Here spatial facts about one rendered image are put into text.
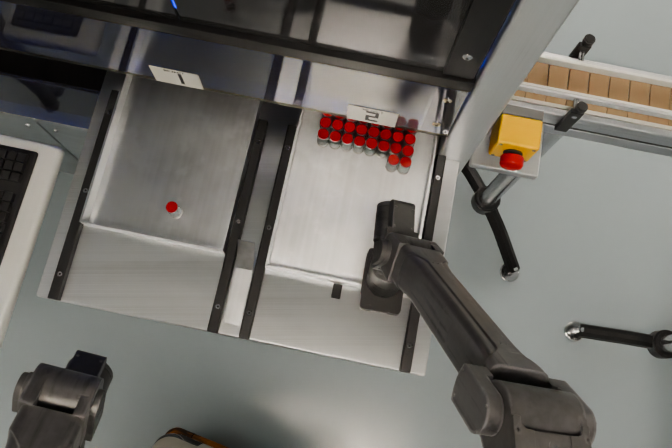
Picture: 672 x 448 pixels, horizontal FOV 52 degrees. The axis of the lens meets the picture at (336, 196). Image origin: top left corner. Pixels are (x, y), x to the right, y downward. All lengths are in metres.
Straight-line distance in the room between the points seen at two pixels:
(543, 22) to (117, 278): 0.84
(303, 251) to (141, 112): 0.41
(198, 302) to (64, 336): 1.03
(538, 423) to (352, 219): 0.71
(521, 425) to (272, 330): 0.69
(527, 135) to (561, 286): 1.11
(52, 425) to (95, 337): 1.47
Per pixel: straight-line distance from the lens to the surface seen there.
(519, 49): 0.91
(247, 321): 1.22
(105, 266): 1.30
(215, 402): 2.13
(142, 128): 1.35
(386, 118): 1.17
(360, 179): 1.28
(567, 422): 0.65
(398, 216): 1.02
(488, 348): 0.70
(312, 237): 1.25
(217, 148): 1.31
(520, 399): 0.63
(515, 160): 1.19
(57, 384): 0.78
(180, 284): 1.26
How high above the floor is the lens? 2.11
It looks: 75 degrees down
